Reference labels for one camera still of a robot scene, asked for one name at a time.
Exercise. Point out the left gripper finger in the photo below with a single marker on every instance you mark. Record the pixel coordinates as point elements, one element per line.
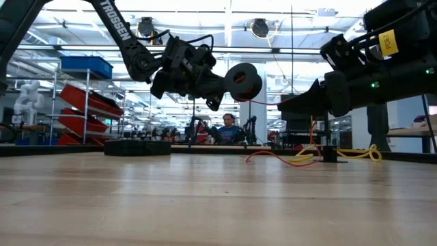
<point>216,83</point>

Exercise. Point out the metal shelf rack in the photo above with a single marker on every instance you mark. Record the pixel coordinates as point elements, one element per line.
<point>87,102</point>

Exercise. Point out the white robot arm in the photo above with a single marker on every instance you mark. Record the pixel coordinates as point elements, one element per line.
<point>27,102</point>

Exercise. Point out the small yellow tape tag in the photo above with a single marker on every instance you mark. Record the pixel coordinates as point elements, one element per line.
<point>388,42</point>

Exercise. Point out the red plastic bin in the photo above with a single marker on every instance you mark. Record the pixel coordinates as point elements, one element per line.
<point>73,140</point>
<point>88,100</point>
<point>82,123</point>

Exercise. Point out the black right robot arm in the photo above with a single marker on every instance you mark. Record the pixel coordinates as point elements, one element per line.
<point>420,85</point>

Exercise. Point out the distant black gantry frame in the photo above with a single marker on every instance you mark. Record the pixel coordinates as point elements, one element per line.
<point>194,112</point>

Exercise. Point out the wooden side table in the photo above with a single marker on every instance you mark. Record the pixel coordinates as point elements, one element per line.
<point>409,131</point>

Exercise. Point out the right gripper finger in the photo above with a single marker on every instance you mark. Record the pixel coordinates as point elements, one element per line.
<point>307,102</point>

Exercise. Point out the black aluminium table frame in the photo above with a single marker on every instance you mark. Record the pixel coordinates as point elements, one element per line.
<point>51,150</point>

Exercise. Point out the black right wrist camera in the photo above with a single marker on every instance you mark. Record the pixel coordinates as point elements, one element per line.
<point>341,51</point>

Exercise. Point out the person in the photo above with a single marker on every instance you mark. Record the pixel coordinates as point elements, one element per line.
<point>229,131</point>

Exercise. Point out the blue storage bin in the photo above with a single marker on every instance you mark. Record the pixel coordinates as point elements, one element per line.
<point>87,66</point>

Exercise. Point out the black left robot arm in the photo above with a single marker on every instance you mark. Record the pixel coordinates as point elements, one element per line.
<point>133,54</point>

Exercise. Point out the long horizontal light rail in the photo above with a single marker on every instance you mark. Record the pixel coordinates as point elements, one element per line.
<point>95,48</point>

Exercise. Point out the tall black column stand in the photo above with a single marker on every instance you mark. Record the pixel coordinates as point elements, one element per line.
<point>377,130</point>

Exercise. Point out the white pillar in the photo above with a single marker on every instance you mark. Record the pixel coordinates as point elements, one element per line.
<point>259,119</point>

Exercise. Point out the black monitor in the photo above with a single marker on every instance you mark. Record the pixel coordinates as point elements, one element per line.
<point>297,123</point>

